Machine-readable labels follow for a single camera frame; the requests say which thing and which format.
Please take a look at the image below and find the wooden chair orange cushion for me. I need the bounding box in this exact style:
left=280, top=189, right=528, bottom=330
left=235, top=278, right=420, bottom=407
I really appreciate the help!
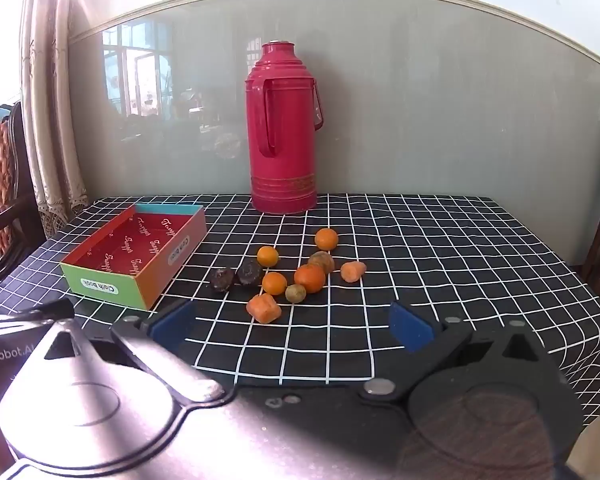
left=0, top=101, right=47, bottom=301

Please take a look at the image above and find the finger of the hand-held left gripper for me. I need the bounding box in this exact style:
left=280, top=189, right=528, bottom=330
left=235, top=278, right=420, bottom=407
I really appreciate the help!
left=0, top=298, right=77, bottom=328

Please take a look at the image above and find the black white checked tablecloth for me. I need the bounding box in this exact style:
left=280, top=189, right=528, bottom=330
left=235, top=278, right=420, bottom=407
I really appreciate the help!
left=0, top=194, right=600, bottom=441

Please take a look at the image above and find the dark wrinkled fruit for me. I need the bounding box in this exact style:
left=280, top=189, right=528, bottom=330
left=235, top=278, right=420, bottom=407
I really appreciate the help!
left=236, top=259, right=262, bottom=287
left=210, top=268, right=238, bottom=292

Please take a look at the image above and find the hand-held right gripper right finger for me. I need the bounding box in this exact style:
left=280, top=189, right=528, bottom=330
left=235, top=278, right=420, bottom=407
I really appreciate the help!
left=359, top=301, right=546, bottom=406

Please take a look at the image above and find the red thermos flask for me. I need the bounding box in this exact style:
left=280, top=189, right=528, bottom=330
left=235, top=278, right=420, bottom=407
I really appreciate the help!
left=244, top=41, right=325, bottom=216

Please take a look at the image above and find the brownish green fruit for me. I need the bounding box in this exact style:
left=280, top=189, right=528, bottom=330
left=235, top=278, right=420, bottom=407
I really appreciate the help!
left=308, top=250, right=336, bottom=274

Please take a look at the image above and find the large orange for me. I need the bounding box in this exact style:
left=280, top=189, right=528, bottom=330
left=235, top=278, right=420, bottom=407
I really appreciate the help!
left=293, top=263, right=327, bottom=294

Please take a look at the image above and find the beige lace curtain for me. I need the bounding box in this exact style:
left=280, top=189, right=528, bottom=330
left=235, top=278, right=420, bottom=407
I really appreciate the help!
left=19, top=0, right=90, bottom=237

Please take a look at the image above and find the carrot piece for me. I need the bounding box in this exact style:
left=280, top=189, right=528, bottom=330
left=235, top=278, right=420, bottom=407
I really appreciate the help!
left=245, top=293, right=283, bottom=324
left=340, top=260, right=368, bottom=284

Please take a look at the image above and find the colourful cardboard box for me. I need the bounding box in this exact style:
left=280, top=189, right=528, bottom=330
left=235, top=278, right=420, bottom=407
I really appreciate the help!
left=60, top=203, right=209, bottom=312

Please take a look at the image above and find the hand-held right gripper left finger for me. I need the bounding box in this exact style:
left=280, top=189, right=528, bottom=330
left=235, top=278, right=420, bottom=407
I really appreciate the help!
left=42, top=300, right=237, bottom=406

